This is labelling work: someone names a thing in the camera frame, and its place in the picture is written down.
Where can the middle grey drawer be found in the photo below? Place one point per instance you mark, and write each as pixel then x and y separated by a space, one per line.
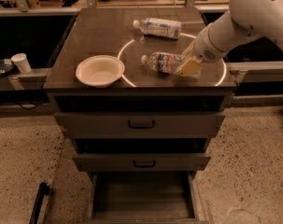
pixel 140 155

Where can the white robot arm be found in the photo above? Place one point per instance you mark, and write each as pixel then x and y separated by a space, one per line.
pixel 245 21

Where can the water bottle blue white label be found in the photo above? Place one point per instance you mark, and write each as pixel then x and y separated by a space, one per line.
pixel 159 27

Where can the grey drawer cabinet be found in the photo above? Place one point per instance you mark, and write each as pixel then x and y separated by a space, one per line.
pixel 110 31

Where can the white paper bowl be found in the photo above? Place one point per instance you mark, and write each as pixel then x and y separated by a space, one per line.
pixel 100 71

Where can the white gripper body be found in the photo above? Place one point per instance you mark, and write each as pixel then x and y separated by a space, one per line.
pixel 204 47

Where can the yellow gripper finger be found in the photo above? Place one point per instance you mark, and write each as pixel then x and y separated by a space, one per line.
pixel 188 52
pixel 191 67

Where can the white paper cup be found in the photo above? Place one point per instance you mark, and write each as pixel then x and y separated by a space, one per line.
pixel 21 62

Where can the clear water bottle red label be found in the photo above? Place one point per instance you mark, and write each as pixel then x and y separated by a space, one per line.
pixel 163 62

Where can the bottom grey drawer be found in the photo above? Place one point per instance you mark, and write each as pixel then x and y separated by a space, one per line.
pixel 143 198

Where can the dark round dish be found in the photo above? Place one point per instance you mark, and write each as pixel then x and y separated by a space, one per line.
pixel 7 67

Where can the top grey drawer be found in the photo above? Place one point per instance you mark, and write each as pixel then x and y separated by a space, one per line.
pixel 140 116

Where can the grey drawer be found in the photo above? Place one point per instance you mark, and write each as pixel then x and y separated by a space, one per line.
pixel 140 155
pixel 143 198
pixel 140 116

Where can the black bar on floor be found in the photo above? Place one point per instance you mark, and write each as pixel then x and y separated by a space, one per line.
pixel 43 190

